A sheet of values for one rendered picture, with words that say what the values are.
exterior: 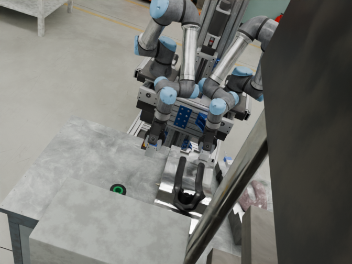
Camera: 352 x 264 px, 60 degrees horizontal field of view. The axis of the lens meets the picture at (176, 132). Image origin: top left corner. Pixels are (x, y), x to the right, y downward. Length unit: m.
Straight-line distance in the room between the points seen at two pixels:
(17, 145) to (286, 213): 2.68
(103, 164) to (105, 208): 0.98
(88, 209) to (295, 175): 0.47
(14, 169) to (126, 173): 1.25
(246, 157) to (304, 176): 0.39
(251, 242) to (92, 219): 0.32
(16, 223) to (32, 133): 1.47
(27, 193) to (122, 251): 0.96
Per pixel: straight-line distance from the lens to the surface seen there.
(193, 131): 2.14
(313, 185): 0.28
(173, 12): 1.54
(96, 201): 0.69
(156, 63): 1.98
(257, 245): 0.66
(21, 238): 1.71
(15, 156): 2.79
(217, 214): 0.82
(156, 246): 0.66
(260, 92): 1.86
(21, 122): 3.08
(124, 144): 1.79
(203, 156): 1.70
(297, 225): 0.29
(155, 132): 1.45
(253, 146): 0.66
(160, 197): 1.48
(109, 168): 1.65
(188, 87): 1.50
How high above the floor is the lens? 2.04
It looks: 39 degrees down
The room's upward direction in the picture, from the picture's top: 20 degrees clockwise
